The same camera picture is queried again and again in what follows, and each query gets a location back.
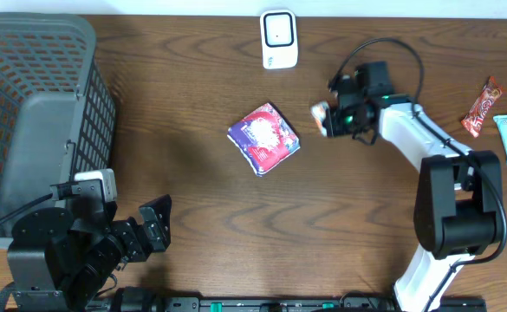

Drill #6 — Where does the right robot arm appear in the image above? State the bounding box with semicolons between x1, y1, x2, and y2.
321;75;507;311

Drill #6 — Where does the orange brown chocolate bar wrapper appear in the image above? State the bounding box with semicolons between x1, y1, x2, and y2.
461;76;504;138

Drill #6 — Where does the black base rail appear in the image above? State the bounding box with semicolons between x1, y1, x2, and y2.
86;296;488;312

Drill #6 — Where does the small orange snack pack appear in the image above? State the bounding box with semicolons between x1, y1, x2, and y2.
310;101;329;137

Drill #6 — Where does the red purple snack bag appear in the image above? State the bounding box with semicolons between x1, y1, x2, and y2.
227;102;301;177

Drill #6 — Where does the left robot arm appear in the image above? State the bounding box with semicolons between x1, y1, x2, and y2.
0;195;172;311

